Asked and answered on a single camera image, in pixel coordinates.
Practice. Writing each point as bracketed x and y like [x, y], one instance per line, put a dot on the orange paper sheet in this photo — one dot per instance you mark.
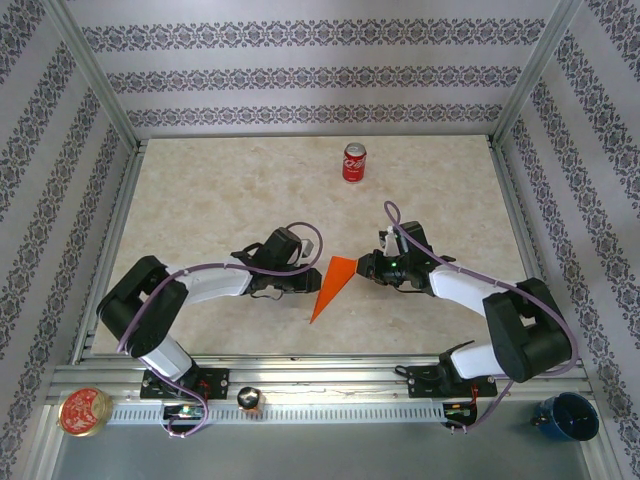
[335, 285]

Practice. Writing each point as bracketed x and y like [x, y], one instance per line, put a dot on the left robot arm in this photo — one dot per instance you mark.
[145, 310]

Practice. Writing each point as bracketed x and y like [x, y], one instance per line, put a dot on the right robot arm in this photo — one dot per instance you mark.
[520, 330]

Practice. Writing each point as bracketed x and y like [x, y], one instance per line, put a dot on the red soda can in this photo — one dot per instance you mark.
[354, 167]

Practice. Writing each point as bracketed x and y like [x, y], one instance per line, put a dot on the small dark brown knob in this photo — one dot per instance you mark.
[249, 399]

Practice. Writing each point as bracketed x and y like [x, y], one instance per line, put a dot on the small circuit board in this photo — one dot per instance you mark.
[184, 412]
[459, 410]

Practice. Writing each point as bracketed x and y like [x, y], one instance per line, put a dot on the blue enamel mug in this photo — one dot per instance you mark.
[567, 417]

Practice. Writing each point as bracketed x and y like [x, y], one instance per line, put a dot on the round gold red tin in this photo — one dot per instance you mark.
[82, 412]

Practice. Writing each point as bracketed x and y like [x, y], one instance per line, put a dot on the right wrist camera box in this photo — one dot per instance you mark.
[389, 240]

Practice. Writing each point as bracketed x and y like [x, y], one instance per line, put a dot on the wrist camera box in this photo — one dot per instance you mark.
[307, 248]
[389, 240]

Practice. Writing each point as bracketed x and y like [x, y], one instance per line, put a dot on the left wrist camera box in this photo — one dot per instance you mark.
[307, 248]

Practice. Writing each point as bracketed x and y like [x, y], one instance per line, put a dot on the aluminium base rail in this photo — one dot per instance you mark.
[325, 377]

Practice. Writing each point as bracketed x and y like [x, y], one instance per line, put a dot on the aluminium side rail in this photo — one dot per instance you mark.
[107, 250]
[530, 250]

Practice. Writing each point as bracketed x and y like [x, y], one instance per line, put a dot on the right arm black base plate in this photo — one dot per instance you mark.
[422, 382]

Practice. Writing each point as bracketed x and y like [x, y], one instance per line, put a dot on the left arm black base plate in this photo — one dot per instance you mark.
[215, 382]

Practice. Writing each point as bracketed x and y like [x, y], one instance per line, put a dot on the aluminium frame post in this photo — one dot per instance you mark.
[90, 70]
[535, 70]

